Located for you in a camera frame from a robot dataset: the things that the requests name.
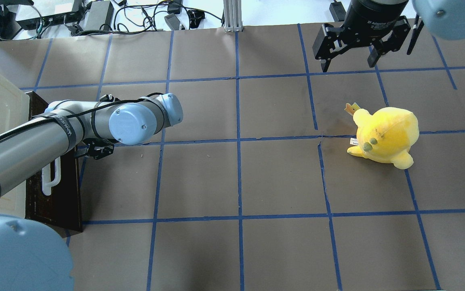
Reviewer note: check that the aluminium frame post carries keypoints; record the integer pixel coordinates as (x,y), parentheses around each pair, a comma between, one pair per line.
(232,16)

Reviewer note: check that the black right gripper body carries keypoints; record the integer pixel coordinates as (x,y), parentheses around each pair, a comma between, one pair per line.
(369,18)

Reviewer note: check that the white drawer handle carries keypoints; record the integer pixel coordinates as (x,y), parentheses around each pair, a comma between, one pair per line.
(51,175)

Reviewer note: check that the black power adapter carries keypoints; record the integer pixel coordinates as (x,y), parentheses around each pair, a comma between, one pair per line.
(337,11)

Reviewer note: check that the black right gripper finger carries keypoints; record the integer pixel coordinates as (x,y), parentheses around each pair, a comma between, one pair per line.
(325,59)
(378,49)

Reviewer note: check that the dark wooden drawer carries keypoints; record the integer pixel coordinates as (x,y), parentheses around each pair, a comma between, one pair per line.
(62,208)

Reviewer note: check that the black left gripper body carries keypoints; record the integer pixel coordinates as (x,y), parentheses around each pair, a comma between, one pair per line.
(99,150)

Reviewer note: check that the yellow plush dinosaur toy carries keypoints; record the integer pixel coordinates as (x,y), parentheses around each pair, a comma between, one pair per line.
(385,136)

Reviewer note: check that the black network switch box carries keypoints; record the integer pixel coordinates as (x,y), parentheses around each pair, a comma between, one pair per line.
(45,12)

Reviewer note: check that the grey power brick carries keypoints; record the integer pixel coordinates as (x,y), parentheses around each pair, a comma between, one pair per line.
(99,15)

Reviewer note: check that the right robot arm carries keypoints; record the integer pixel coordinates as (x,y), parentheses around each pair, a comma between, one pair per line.
(444,18)

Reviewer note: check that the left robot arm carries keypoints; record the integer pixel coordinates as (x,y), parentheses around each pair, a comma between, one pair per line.
(34,257)

